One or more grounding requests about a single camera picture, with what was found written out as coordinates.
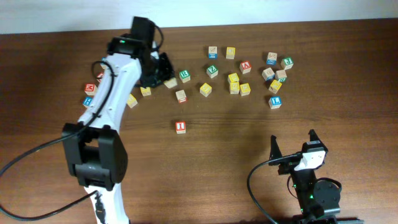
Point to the red letter A block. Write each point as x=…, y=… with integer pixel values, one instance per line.
x=245, y=67

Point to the green letter R block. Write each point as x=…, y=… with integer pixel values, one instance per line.
x=185, y=76

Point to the yellow block lower left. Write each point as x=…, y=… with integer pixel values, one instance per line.
x=131, y=101

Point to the wooden block blue side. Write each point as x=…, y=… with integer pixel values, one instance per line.
x=212, y=52

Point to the yellow block far right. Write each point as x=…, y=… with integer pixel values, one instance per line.
x=275, y=86

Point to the blue letter L block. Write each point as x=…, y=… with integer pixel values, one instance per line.
x=275, y=102

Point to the green letter Z block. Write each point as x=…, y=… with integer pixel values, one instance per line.
x=212, y=71

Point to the yellow block upper cluster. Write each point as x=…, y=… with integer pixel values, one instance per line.
x=233, y=77

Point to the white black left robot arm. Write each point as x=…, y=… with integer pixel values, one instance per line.
x=93, y=148

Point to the red number six block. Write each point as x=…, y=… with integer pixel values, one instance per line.
x=99, y=77

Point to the wooden block blue edge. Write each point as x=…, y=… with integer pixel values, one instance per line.
x=268, y=74

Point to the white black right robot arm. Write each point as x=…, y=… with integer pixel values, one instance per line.
x=318, y=197

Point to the green letter J block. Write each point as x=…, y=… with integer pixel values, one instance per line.
x=287, y=63

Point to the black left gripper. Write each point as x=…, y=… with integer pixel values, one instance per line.
x=168, y=73

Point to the red letter M block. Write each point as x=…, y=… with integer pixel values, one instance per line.
x=90, y=89

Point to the blue number five block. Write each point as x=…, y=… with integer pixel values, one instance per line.
x=102, y=64

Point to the yellow letter C block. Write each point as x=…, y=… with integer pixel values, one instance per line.
x=171, y=83

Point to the red letter I block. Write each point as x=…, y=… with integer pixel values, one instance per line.
x=180, y=127

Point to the blue letter H block upper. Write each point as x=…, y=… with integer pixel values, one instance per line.
x=87, y=102

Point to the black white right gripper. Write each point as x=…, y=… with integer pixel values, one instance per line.
x=286, y=166

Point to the yellow block right cluster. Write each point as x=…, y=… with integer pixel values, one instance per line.
x=245, y=89

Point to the yellow block lower cluster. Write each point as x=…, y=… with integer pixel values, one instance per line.
x=234, y=88

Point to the wooden block blue picture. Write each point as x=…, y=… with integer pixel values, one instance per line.
x=271, y=58

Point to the wooden block green edge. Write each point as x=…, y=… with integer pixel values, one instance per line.
x=281, y=76

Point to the yellow block top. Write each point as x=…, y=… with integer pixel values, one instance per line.
x=230, y=52

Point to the yellow block centre left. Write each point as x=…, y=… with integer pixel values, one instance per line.
x=145, y=91

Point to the yellow block cluster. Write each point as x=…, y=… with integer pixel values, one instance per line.
x=233, y=77
x=245, y=89
x=234, y=88

